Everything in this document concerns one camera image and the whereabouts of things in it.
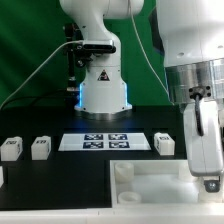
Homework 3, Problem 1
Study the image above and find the camera on black stand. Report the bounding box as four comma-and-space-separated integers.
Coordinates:
63, 23, 116, 92

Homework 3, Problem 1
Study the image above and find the white front rail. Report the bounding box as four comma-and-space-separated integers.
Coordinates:
0, 204, 224, 224

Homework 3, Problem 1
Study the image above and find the white sheet with tags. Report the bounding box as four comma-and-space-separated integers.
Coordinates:
59, 133, 151, 151

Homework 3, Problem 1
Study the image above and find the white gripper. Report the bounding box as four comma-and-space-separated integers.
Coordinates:
183, 100, 224, 193

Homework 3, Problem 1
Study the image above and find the black cable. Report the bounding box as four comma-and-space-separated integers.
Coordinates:
0, 89, 73, 111

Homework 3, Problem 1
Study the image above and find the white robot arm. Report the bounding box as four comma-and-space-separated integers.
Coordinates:
59, 0, 224, 193

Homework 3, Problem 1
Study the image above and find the white cable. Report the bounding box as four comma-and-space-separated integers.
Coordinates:
0, 0, 176, 109

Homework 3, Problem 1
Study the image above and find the white square tabletop part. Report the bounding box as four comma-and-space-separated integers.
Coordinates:
109, 159, 224, 209

